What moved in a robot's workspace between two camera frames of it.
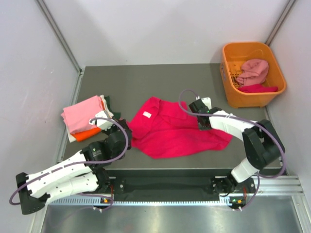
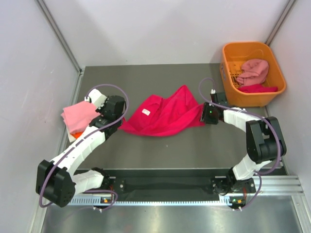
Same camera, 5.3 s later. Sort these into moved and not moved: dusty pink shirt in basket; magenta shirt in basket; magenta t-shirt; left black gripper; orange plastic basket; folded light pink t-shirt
Moved: left black gripper; magenta t-shirt
Not moved: orange plastic basket; dusty pink shirt in basket; folded light pink t-shirt; magenta shirt in basket
